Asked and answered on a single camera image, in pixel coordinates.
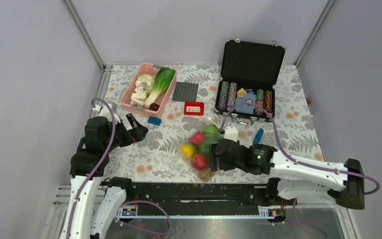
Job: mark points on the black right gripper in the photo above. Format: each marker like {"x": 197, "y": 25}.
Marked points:
{"x": 223, "y": 165}

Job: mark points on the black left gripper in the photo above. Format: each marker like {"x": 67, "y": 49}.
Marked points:
{"x": 130, "y": 137}

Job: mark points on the clear zip top bag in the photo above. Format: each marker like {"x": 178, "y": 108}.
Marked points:
{"x": 206, "y": 174}

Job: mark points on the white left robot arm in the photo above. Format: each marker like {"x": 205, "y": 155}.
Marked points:
{"x": 102, "y": 136}

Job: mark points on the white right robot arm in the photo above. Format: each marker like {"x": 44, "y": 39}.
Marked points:
{"x": 289, "y": 179}

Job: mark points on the blue lego brick near basket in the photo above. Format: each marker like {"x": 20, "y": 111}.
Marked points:
{"x": 154, "y": 121}

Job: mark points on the green watermelon toy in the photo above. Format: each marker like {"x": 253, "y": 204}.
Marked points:
{"x": 211, "y": 131}

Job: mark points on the red apple toy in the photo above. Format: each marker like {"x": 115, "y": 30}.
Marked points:
{"x": 199, "y": 161}

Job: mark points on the dark eggplant toy in basket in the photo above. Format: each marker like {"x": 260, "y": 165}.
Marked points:
{"x": 154, "y": 107}

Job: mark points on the blue lego brick near case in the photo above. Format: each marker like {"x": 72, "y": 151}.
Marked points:
{"x": 258, "y": 136}

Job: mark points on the yellow lemon toy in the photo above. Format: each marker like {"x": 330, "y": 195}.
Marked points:
{"x": 187, "y": 149}

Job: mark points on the pink plastic basket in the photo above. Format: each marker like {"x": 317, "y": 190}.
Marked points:
{"x": 151, "y": 69}

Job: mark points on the white mushroom toy cluster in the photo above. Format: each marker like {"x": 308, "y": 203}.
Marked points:
{"x": 143, "y": 86}

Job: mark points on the blue playing card deck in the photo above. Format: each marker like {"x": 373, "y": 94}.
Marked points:
{"x": 244, "y": 104}

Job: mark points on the red lego brick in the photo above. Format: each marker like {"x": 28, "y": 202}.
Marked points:
{"x": 193, "y": 108}

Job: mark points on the green bok choy toy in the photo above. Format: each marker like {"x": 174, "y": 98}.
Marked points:
{"x": 162, "y": 82}

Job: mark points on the dark grey lego baseplate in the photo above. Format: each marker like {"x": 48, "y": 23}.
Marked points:
{"x": 185, "y": 92}

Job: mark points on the black poker chip case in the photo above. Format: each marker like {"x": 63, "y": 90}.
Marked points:
{"x": 249, "y": 68}

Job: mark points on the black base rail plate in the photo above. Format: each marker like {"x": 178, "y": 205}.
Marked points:
{"x": 199, "y": 200}

